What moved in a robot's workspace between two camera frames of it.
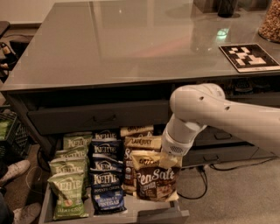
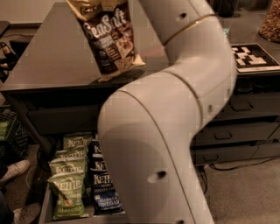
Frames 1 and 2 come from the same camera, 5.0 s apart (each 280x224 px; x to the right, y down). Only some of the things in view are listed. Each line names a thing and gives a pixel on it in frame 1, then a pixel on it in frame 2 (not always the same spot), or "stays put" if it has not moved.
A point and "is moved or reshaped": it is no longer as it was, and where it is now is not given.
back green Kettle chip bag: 75,141 stays put
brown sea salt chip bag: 155,181 is moved or reshaped
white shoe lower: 26,214 stays put
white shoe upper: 15,170 stays put
